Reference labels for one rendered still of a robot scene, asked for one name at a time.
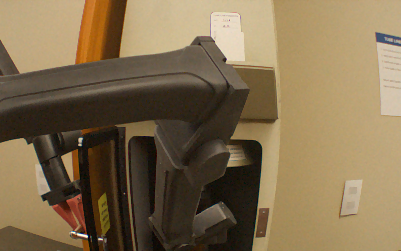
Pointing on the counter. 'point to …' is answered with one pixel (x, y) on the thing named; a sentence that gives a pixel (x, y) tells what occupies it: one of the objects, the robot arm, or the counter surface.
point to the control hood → (258, 89)
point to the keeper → (262, 222)
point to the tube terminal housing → (168, 15)
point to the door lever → (78, 233)
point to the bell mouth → (240, 153)
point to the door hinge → (125, 187)
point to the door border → (86, 176)
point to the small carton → (231, 44)
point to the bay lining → (239, 205)
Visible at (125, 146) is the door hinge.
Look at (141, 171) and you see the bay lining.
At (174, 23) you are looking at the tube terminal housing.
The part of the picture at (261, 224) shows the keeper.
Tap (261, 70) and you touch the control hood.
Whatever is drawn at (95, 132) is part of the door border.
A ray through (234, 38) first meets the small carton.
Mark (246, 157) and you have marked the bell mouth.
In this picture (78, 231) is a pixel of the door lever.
